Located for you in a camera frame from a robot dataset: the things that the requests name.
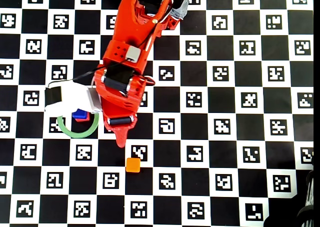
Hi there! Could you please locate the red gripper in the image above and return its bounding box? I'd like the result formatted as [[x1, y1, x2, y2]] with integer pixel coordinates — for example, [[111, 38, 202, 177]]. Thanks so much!
[[93, 68, 148, 148]]

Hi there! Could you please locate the red cube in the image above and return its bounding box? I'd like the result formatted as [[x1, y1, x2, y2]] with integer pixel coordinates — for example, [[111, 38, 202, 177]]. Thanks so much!
[[74, 111, 91, 123]]

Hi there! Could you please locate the blue cube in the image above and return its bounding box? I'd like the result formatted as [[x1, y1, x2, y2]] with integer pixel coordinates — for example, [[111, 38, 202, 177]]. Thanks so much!
[[71, 108, 90, 120]]

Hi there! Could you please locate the orange cube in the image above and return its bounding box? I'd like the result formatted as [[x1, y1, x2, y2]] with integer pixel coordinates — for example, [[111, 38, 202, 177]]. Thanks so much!
[[125, 157, 142, 173]]

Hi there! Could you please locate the black white marker checkerboard mat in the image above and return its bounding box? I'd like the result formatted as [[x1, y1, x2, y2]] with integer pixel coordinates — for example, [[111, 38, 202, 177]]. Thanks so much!
[[0, 0, 315, 227]]

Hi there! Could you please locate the black flexible tripod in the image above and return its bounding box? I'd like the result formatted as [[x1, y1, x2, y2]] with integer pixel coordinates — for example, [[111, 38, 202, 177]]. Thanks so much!
[[296, 169, 315, 227]]

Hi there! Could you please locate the green ring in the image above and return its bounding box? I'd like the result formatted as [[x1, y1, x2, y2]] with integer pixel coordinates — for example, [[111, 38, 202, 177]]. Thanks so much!
[[56, 111, 100, 139]]

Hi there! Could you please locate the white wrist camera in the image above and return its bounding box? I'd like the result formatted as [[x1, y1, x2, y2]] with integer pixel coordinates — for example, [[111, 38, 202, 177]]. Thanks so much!
[[44, 83, 103, 114]]

